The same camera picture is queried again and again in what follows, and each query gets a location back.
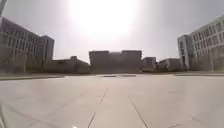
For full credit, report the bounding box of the dark wide block building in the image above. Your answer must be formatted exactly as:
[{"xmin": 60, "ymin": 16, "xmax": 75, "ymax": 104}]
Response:
[{"xmin": 88, "ymin": 49, "xmax": 143, "ymax": 74}]

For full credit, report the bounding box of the small dark building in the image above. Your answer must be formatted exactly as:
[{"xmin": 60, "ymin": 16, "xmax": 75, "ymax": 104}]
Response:
[{"xmin": 141, "ymin": 56, "xmax": 158, "ymax": 73}]

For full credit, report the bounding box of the low dark building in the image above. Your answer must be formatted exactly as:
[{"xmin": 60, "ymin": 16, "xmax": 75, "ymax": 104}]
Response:
[{"xmin": 43, "ymin": 55, "xmax": 91, "ymax": 75}]

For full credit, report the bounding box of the low pale building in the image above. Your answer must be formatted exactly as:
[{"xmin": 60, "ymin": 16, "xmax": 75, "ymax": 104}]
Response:
[{"xmin": 157, "ymin": 57, "xmax": 185, "ymax": 72}]

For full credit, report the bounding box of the dark kerb strip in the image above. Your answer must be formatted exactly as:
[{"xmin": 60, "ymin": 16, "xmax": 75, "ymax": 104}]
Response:
[
  {"xmin": 173, "ymin": 72, "xmax": 224, "ymax": 77},
  {"xmin": 0, "ymin": 74, "xmax": 67, "ymax": 82}
]

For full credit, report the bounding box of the grey building with window grid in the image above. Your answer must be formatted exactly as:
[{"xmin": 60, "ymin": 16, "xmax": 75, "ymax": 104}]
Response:
[{"xmin": 0, "ymin": 16, "xmax": 56, "ymax": 74}]

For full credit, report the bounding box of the white building with window grid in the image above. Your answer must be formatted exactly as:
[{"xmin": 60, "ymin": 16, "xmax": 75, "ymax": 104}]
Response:
[{"xmin": 177, "ymin": 14, "xmax": 224, "ymax": 72}]

